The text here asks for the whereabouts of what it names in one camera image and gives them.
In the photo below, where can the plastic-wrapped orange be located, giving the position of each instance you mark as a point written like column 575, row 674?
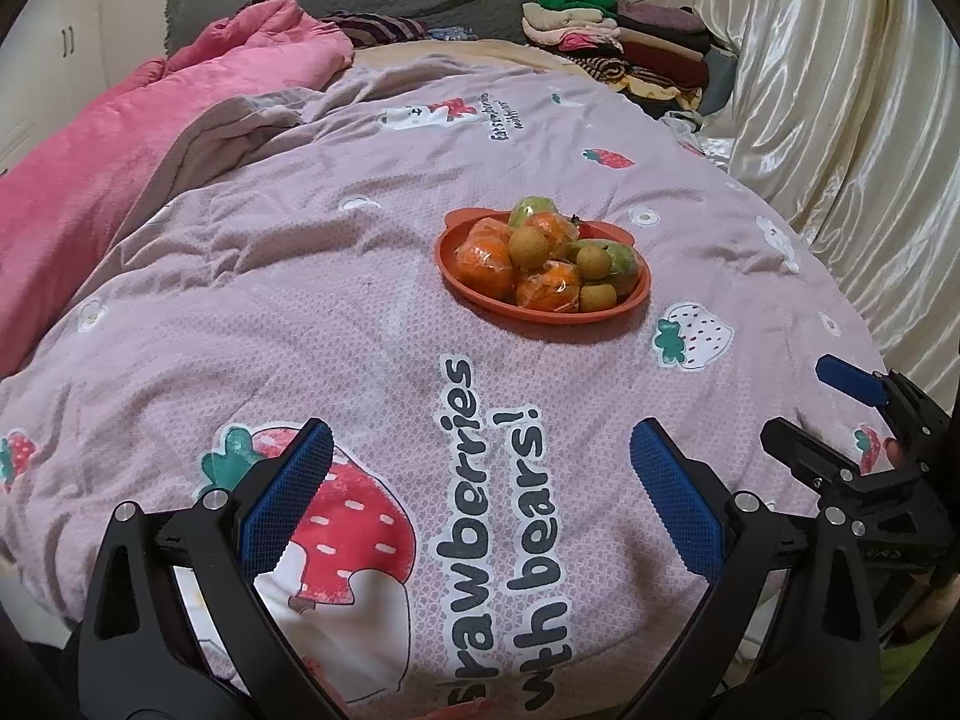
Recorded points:
column 555, row 232
column 546, row 289
column 486, row 259

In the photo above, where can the green pear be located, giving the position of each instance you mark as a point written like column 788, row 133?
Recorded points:
column 534, row 206
column 626, row 262

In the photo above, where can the dark striped cloth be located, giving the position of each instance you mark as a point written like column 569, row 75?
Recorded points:
column 375, row 28

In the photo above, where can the strawberry printed lilac blanket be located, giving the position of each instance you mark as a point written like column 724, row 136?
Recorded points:
column 300, row 315

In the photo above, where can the person's right hand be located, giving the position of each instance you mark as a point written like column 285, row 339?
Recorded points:
column 895, row 451

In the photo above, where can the pink fleece blanket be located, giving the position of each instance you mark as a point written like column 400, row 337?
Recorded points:
column 112, row 150

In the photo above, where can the small yellow longan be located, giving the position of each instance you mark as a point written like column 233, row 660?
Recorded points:
column 598, row 296
column 594, row 259
column 527, row 247

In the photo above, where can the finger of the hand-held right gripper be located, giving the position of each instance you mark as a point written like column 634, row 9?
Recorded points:
column 802, row 454
column 847, row 379

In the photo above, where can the cream satin curtain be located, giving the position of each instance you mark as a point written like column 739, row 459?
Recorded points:
column 840, row 105

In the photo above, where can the orange plastic plate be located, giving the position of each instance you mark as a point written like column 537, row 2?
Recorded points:
column 480, row 304

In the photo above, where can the red tomato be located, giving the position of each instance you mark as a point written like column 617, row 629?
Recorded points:
column 579, row 225

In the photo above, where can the green fleece clothing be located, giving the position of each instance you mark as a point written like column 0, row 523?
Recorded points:
column 911, row 660

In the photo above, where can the stack of folded clothes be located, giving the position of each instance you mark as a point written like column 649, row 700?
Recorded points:
column 645, row 45

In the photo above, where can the white wardrobe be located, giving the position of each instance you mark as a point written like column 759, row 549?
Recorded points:
column 52, row 52

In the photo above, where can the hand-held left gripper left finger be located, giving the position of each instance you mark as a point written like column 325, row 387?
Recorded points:
column 289, row 487

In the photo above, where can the beige bed sheet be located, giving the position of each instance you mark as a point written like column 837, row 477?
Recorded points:
column 495, row 52

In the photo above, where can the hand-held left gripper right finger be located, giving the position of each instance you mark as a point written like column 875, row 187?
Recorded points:
column 679, row 495

